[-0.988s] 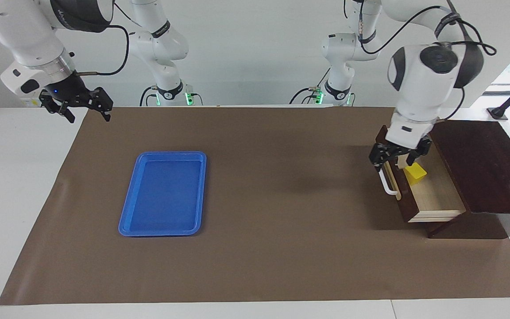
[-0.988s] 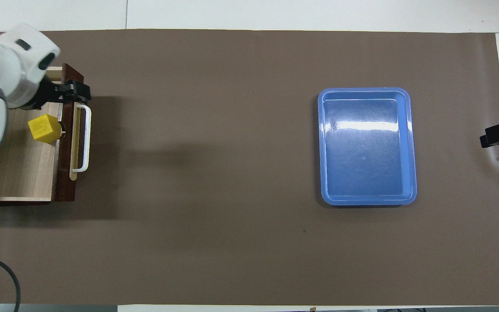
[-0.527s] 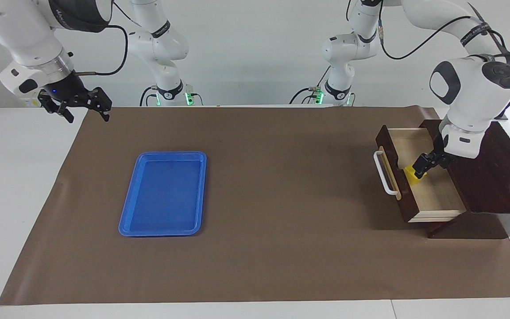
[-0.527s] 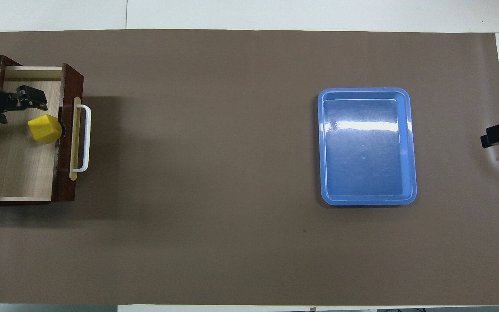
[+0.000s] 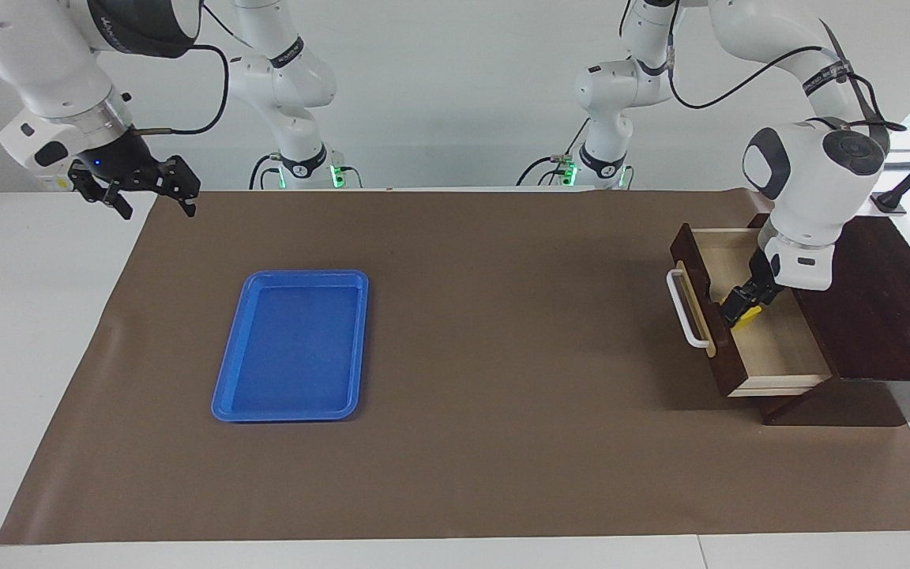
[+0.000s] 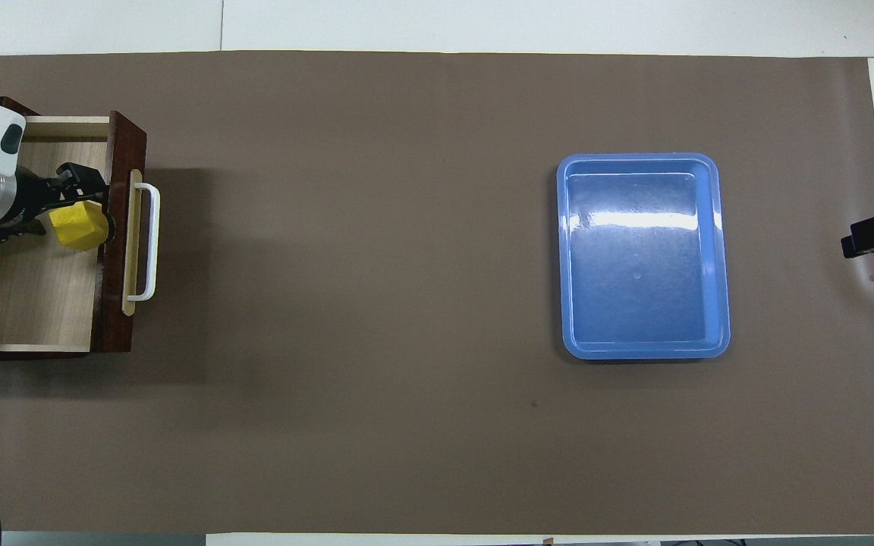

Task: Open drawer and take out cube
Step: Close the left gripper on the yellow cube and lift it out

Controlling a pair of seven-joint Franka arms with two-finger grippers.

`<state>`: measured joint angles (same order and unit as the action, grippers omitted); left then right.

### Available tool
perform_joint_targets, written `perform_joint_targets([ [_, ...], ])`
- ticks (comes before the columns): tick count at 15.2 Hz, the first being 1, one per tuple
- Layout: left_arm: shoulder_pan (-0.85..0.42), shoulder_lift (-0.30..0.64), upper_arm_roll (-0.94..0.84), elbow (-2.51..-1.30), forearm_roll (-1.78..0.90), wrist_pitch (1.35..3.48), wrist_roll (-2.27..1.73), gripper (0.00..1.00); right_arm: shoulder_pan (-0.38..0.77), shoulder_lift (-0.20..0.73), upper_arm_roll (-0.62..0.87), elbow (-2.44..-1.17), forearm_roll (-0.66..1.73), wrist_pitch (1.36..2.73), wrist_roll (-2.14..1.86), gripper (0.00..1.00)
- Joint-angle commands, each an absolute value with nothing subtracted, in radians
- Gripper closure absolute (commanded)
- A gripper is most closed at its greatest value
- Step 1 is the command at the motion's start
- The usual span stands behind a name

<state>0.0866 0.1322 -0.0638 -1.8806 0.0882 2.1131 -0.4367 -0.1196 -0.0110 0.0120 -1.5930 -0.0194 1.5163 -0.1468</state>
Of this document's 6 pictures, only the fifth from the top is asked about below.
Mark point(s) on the white wall socket box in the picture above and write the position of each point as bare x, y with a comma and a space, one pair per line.
50, 183

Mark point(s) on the brown table mat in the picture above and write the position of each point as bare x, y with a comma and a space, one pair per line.
502, 411

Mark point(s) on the yellow cube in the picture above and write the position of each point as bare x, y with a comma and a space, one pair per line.
749, 318

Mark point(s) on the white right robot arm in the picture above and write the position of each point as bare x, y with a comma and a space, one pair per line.
36, 63

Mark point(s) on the blue plastic tray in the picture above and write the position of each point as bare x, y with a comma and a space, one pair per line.
293, 348

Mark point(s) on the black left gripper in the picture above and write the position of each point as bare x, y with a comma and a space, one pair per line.
763, 283

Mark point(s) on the dark wooden drawer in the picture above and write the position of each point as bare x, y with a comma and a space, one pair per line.
779, 348

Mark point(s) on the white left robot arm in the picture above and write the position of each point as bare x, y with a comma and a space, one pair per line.
810, 182

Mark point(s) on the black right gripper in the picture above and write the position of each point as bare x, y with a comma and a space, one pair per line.
121, 156

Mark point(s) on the dark wooden drawer cabinet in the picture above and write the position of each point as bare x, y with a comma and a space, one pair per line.
889, 316

